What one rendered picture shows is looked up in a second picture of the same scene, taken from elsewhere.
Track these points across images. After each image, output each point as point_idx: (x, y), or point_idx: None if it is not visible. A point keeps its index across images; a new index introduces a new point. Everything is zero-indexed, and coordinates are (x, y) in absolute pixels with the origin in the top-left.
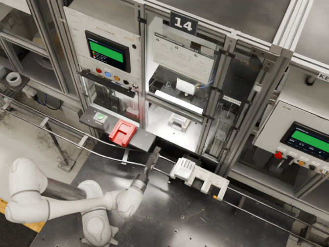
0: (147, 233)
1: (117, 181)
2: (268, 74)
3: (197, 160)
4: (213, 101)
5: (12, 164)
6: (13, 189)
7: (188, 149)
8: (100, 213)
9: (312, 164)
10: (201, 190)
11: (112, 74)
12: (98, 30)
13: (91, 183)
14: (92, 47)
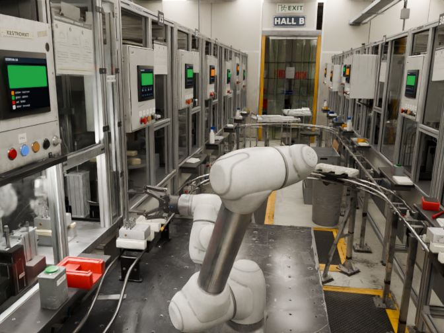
0: None
1: (149, 327)
2: (117, 22)
3: (94, 287)
4: (104, 94)
5: (234, 162)
6: (273, 152)
7: (104, 231)
8: None
9: (150, 114)
10: (158, 226)
11: (29, 144)
12: (8, 37)
13: (178, 292)
14: (11, 81)
